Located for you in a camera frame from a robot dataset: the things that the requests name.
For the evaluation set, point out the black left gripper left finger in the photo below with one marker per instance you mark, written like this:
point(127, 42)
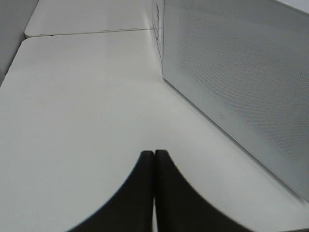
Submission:
point(130, 209)

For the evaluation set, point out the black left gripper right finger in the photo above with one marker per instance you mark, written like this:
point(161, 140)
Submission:
point(194, 194)

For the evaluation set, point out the white microwave door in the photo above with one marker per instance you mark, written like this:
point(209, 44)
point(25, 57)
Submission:
point(245, 64)

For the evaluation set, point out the white microwave oven body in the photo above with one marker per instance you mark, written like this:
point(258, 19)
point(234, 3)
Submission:
point(158, 25)

